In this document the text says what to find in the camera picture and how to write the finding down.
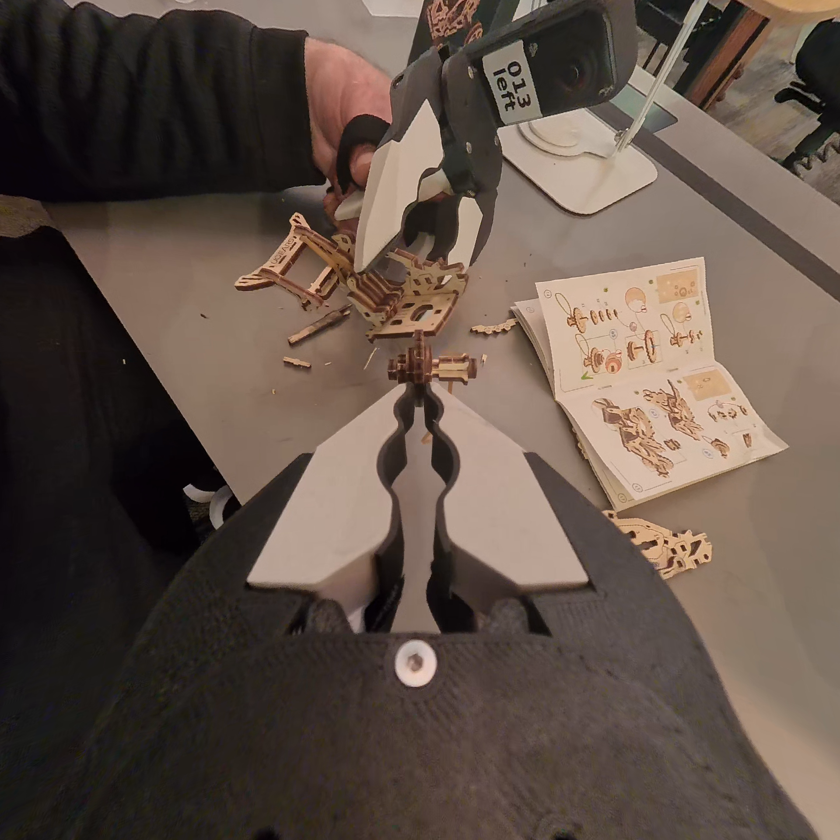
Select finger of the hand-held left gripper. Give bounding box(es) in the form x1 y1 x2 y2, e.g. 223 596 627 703
449 190 494 270
354 98 448 274

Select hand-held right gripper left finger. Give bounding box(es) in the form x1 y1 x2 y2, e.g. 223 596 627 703
246 384 421 634

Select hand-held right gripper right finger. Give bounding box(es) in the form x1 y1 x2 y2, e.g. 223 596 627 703
423 386 590 635

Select wooden wheel axle assembly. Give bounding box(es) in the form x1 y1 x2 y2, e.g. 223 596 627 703
386 328 478 398

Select person's left forearm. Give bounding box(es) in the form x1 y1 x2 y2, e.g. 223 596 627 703
0 0 329 206

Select dark model kit box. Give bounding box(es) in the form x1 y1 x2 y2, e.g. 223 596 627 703
412 0 506 60

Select person's left hand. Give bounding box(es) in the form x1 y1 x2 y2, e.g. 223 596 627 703
304 36 396 198

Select white shoe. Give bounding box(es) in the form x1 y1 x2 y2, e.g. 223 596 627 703
184 484 240 526

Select white desk stand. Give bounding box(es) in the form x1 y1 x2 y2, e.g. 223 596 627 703
497 0 710 216

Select wooden stick part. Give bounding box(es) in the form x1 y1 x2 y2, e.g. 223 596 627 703
287 304 353 347

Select flat wooden cutout sheet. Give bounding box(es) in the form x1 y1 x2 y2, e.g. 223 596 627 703
602 511 713 581

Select open instruction booklet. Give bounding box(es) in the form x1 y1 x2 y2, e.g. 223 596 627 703
512 257 788 511

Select person's legs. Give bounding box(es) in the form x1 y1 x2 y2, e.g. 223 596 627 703
0 220 227 840

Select round wooden side table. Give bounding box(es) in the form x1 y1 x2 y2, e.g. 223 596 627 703
682 0 840 109

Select black office chair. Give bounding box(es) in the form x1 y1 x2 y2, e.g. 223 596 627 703
774 20 840 175

